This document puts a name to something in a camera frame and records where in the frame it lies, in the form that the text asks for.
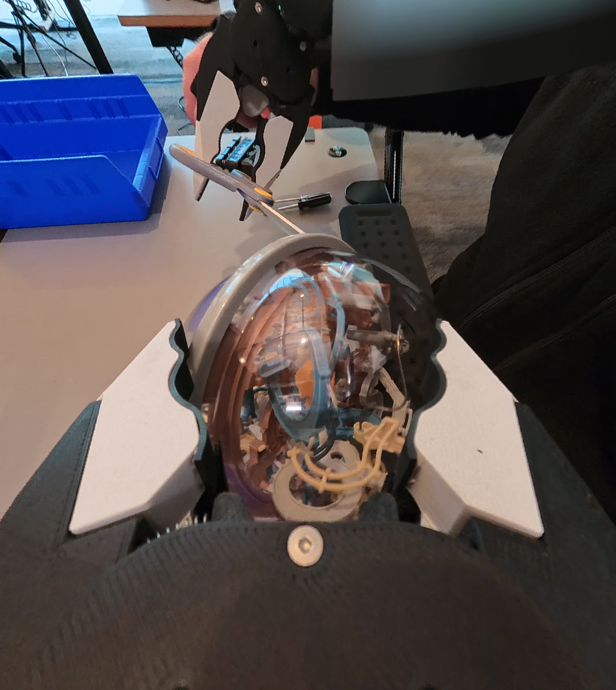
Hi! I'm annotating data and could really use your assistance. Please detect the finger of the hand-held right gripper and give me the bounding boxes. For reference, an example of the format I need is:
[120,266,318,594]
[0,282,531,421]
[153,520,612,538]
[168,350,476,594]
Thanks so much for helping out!
[242,114,296,220]
[195,70,242,200]

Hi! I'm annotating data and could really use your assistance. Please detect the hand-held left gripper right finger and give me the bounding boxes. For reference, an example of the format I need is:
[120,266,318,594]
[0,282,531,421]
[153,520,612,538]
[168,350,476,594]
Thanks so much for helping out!
[408,322,544,538]

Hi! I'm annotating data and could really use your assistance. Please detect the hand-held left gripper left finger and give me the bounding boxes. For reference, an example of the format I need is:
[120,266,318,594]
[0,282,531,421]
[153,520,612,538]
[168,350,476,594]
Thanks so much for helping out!
[69,321,210,534]

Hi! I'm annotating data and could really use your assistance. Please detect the orange grey scissors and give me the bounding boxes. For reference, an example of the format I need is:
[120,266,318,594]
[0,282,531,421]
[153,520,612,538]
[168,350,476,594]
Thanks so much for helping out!
[170,144,307,235]

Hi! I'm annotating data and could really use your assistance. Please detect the small black screwdriver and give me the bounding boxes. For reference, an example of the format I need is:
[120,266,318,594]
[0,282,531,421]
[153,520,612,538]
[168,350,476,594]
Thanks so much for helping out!
[274,192,332,212]

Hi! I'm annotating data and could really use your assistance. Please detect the clear maze ball toy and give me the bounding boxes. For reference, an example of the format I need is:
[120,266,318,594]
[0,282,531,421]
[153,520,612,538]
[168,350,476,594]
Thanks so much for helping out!
[190,235,443,524]

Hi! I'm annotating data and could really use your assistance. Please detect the orange bin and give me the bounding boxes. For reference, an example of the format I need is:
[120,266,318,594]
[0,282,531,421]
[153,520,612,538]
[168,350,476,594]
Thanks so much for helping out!
[184,33,217,103]

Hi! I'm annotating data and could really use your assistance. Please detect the small wooden office table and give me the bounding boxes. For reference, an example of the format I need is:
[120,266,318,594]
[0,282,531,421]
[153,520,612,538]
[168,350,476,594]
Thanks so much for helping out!
[118,0,233,28]

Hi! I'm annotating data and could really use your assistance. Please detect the black stand pole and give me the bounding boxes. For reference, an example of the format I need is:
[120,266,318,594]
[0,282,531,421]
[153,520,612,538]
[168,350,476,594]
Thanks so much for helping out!
[66,0,115,74]

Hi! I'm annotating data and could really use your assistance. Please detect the black perforated wrist rest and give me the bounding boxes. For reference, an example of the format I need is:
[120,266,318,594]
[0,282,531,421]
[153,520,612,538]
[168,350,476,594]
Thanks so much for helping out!
[339,130,433,292]

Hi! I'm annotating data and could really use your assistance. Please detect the blue storage bin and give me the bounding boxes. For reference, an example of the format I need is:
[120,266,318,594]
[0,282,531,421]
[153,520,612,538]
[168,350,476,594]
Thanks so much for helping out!
[0,74,169,233]

